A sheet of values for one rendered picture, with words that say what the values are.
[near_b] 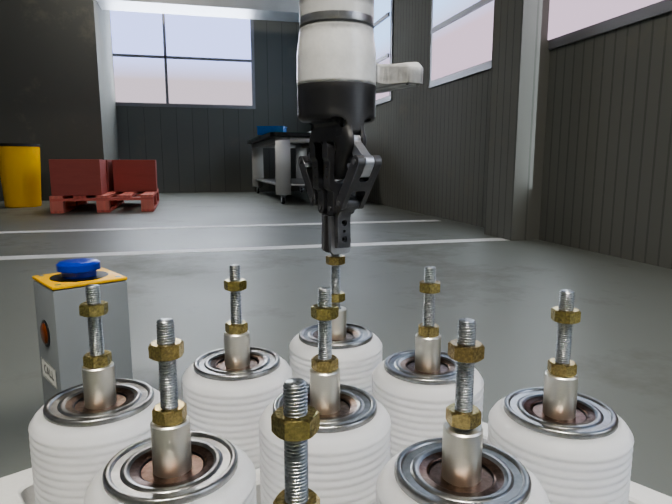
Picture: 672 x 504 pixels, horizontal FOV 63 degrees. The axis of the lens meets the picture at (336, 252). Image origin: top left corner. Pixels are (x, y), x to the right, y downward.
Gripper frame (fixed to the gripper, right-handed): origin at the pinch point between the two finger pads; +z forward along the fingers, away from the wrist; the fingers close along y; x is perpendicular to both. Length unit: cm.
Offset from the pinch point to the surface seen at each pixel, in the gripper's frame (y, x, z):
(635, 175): -102, 205, -2
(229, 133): -750, 230, -48
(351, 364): 4.6, -0.8, 12.0
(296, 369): 0.5, -4.7, 13.2
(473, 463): 26.7, -6.0, 9.2
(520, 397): 20.1, 4.8, 10.4
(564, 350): 23.2, 5.3, 5.8
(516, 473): 27.3, -3.2, 10.3
